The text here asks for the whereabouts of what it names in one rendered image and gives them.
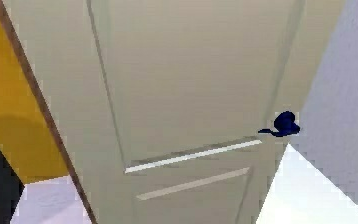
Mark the beige panelled room door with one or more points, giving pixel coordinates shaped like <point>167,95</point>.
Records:
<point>187,83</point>

